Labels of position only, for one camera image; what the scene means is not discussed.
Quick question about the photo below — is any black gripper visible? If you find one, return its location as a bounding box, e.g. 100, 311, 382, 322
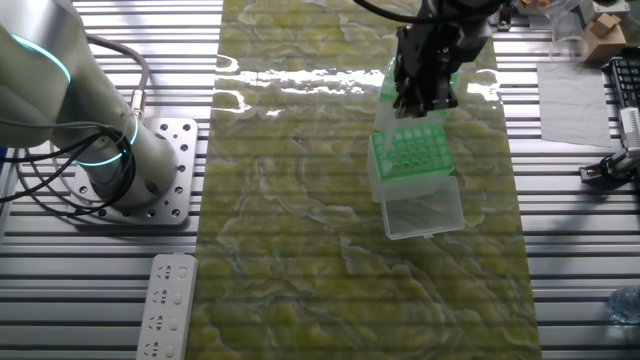
393, 22, 469, 120

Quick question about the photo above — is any clear tip box green rack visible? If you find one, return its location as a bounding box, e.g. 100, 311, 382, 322
365, 122, 466, 241
373, 54, 460, 132

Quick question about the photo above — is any white paper sheet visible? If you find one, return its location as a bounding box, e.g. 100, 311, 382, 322
535, 60, 613, 150

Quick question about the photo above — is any clear plastic cup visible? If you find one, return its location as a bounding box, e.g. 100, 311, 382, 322
547, 0, 590, 62

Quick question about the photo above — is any green marble pattern mat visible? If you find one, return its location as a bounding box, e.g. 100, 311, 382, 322
185, 0, 544, 360

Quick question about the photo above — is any small brown cardboard box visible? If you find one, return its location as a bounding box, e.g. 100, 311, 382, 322
580, 12, 629, 65

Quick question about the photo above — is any black keyboard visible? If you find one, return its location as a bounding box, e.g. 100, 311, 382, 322
605, 55, 640, 110

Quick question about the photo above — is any grey control box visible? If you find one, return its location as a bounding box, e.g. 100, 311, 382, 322
590, 0, 632, 15

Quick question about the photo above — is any clear water bottle blue cap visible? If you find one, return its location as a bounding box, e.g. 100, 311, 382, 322
606, 284, 640, 326

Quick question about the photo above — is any white power strip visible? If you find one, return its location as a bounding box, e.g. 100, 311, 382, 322
134, 252, 200, 360

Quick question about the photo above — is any silver camera on black clamp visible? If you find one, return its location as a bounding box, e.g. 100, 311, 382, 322
578, 147, 640, 190

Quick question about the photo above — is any silver depth camera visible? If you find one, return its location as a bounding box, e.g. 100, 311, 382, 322
617, 106, 640, 150

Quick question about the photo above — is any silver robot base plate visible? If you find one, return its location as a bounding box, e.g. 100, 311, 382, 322
67, 117, 200, 227

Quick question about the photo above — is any thick grey robot cable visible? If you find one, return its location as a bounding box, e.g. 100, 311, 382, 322
83, 32, 152, 121

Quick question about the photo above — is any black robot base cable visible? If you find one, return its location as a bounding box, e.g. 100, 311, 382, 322
0, 124, 139, 216

